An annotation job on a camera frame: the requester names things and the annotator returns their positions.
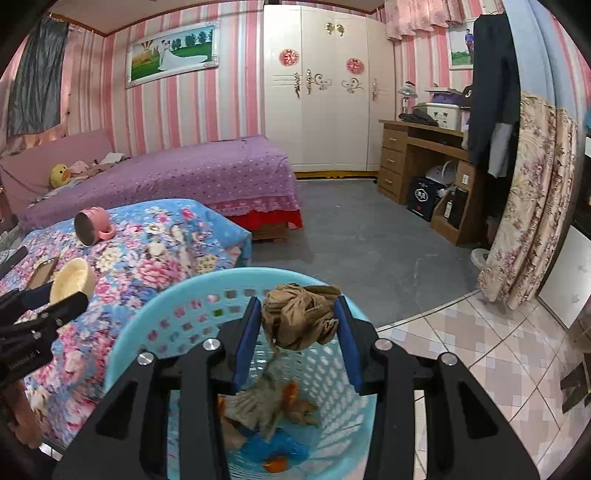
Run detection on white round appliance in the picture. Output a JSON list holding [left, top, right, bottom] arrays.
[[425, 161, 458, 185]]

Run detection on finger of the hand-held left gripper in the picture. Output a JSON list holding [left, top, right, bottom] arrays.
[[0, 282, 54, 315], [25, 292, 89, 326]]

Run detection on black bottle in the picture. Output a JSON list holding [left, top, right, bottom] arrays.
[[444, 188, 468, 230]]

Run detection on pink valance curtain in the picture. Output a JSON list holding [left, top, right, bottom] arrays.
[[383, 0, 506, 41]]

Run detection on pink satin curtain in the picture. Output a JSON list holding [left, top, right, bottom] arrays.
[[0, 14, 77, 158]]

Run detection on floral curtain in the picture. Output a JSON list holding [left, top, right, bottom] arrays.
[[478, 91, 578, 311]]

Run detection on desk lamp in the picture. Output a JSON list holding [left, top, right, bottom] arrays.
[[399, 82, 417, 115]]

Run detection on cream plastic jar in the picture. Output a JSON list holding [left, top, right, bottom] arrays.
[[50, 257, 96, 305]]

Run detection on framed wedding photo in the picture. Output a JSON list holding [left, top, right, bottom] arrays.
[[126, 19, 220, 89]]

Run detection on blue plastic bag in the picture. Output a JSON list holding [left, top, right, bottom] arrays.
[[240, 429, 310, 464]]

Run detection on pink mug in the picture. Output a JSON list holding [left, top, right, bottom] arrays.
[[74, 207, 116, 246]]

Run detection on bed with purple bedspread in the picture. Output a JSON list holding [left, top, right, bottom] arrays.
[[0, 128, 304, 241]]

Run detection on light blue pleated curtain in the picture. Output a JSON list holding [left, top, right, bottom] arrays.
[[501, 0, 583, 125]]

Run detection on small framed photo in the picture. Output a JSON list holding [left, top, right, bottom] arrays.
[[448, 18, 478, 71]]

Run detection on dark clothes pile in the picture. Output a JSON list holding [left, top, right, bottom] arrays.
[[401, 108, 439, 126]]

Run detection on light blue plastic basket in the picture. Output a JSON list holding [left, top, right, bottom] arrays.
[[104, 269, 384, 480]]

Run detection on white storage box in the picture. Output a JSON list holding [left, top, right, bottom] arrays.
[[426, 102, 462, 130]]

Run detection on black gift bag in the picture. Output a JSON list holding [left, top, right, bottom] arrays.
[[406, 175, 446, 222]]

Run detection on wooden desk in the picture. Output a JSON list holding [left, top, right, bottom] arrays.
[[378, 119, 490, 247]]

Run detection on beige cloth pouch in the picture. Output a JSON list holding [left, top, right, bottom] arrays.
[[226, 369, 284, 439]]

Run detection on dark hanging coat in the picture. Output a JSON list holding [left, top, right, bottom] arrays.
[[466, 13, 522, 178]]

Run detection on white wardrobe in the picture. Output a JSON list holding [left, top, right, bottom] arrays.
[[263, 4, 398, 175]]

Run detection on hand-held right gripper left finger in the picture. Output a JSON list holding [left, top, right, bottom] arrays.
[[52, 297, 262, 480]]

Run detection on black flat case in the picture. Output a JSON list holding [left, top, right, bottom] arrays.
[[0, 246, 29, 279]]

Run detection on white cabinet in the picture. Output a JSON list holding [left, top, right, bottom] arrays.
[[536, 226, 591, 333]]

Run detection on brown cloth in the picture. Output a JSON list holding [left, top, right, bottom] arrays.
[[262, 283, 341, 365]]

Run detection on person's left forearm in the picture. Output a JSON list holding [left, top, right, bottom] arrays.
[[0, 381, 43, 449]]

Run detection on grey curtain cloth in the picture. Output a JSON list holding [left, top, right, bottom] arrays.
[[7, 16, 69, 137]]

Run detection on cardboard box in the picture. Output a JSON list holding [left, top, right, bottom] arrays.
[[430, 185, 472, 247]]

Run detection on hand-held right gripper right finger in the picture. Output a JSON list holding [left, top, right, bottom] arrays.
[[333, 296, 540, 480]]

